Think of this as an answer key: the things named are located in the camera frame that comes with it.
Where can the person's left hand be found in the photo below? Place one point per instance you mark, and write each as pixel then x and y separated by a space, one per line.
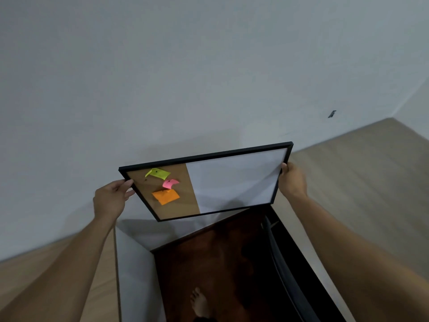
pixel 107 201

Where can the person's right hand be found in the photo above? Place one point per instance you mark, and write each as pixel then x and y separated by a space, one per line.
pixel 293 182

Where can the person's left thumb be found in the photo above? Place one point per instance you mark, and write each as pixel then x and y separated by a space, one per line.
pixel 122 185

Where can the person's right thumb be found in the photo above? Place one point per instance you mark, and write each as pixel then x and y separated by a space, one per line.
pixel 284 168

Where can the black framed cork whiteboard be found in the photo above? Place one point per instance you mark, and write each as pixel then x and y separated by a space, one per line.
pixel 231 181

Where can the person's left forearm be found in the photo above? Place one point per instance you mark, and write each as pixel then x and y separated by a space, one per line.
pixel 63 274

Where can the person's right forearm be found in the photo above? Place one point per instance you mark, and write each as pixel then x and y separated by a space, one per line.
pixel 352 261

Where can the yellow-green sticky note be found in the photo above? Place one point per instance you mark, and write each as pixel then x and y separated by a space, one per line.
pixel 159 173

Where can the orange sticky note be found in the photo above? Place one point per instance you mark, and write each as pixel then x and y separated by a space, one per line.
pixel 166 197

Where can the pink sticky note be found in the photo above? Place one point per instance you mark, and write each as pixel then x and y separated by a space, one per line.
pixel 169 184

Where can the dark brown wooden table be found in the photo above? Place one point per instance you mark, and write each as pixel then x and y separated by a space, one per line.
pixel 214 264

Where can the person's bare foot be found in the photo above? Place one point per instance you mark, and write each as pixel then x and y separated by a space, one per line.
pixel 200 303

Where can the small dark wall hook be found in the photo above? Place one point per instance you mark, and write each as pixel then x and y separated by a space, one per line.
pixel 332 114

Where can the black furniture frame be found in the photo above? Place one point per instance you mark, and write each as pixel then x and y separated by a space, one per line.
pixel 295 264

